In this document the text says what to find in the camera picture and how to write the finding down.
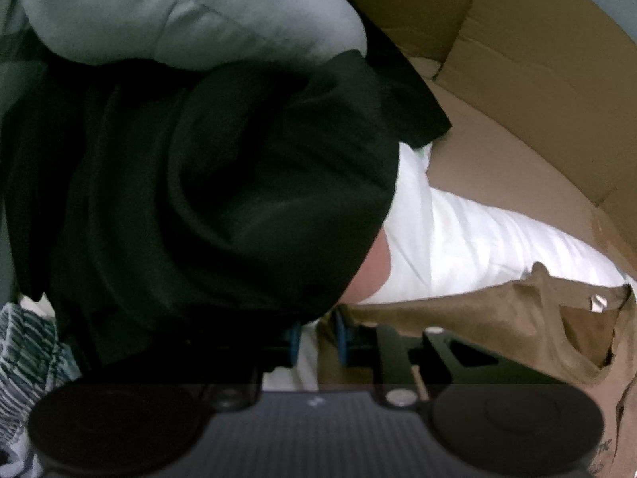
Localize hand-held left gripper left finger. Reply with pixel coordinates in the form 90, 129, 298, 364
211, 323, 303, 410

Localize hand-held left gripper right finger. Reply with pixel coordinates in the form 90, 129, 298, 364
334, 311, 563, 406

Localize brown printed t-shirt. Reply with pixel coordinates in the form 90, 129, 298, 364
316, 261, 637, 478

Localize white bear printed blanket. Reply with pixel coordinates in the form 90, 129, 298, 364
20, 142, 630, 392

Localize black crumpled cloth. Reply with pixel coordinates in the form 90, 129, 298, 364
0, 25, 453, 374

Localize blue denim jeans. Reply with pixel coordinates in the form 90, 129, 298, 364
0, 301, 83, 478

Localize brown cardboard sheet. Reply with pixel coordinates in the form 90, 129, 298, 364
299, 0, 637, 280

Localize grey neck pillow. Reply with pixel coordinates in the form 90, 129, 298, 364
17, 0, 369, 73

